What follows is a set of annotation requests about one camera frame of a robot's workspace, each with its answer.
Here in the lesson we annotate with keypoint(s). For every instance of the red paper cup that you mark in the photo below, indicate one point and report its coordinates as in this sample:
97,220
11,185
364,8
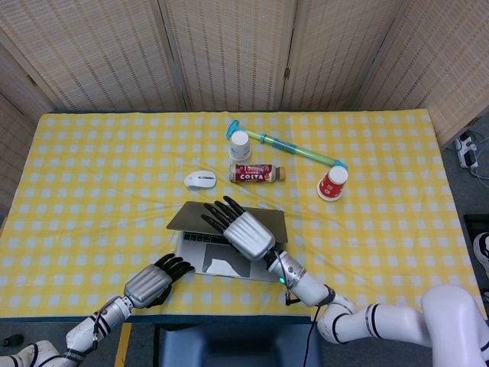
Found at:
331,185

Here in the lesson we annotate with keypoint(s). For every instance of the yellow checkered tablecloth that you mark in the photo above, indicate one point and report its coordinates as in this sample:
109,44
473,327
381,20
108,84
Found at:
95,172

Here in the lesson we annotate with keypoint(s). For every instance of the green blue water squirter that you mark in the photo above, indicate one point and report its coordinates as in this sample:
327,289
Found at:
290,148

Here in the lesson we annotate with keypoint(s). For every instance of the white paper cup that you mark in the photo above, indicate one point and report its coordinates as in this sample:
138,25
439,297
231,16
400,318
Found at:
240,147

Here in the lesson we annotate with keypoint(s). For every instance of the yellow floor tape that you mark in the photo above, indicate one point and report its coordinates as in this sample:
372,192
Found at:
123,344

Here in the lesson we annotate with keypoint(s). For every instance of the black box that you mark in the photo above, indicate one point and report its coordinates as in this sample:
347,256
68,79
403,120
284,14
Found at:
475,223

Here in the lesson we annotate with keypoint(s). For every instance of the small black floor object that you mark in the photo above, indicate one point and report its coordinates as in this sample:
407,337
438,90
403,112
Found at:
11,340

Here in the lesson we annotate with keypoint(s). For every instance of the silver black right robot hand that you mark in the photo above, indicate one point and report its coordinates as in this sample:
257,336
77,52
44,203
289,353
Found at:
248,235

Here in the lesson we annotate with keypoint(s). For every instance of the black white sneaker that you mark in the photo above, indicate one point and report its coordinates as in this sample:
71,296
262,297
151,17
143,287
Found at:
482,248

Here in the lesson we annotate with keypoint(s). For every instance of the white power strip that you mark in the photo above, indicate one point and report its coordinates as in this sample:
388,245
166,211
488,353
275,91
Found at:
465,151

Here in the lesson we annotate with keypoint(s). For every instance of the white computer mouse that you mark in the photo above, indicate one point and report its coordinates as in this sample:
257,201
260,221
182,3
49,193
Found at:
199,180

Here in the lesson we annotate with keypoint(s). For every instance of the woven folding screen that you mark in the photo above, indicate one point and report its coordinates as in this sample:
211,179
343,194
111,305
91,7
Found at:
237,53

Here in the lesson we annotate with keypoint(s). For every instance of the silver laptop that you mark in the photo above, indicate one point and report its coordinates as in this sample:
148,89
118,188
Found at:
267,225

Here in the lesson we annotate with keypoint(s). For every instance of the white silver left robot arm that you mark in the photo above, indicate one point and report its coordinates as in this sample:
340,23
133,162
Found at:
84,332

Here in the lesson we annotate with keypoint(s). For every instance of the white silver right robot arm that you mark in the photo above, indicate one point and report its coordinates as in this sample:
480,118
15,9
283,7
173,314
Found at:
382,317

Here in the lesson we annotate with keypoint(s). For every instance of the Costa coffee bottle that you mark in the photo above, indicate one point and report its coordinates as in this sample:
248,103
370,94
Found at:
252,174

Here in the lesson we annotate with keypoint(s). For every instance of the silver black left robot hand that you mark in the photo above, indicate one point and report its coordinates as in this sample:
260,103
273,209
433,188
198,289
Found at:
147,286

